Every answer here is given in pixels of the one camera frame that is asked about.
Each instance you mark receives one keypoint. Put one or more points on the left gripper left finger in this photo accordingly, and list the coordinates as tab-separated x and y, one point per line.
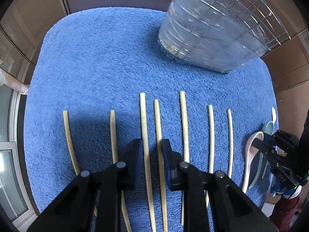
73	208

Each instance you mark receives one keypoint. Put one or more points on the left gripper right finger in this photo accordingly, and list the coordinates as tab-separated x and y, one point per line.
232	210

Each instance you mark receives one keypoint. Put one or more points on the light blue plastic spoon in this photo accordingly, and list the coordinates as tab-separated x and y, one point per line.
268	128

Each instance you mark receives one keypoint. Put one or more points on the pink plastic spoon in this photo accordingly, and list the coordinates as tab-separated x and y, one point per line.
250	152

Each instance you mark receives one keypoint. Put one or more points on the white plastic spork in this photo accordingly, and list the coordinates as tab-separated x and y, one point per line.
274	115

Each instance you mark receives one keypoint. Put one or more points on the beige chopstick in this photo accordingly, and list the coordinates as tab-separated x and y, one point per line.
115	160
231	142
161	165
184	117
69	142
212	138
144	131

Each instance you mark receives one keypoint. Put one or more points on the blue gloved right hand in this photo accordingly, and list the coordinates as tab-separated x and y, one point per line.
277	188

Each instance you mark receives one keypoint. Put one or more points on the blue towel mat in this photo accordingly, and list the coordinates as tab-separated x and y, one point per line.
98	60

